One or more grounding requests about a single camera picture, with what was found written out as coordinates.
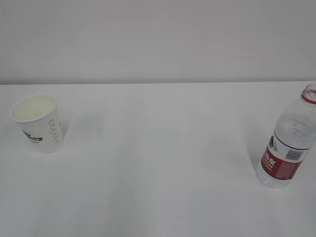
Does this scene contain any white paper cup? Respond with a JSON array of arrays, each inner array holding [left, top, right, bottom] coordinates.
[[9, 94, 63, 154]]

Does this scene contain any clear water bottle red label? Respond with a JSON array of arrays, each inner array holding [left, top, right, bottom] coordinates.
[[256, 84, 316, 189]]

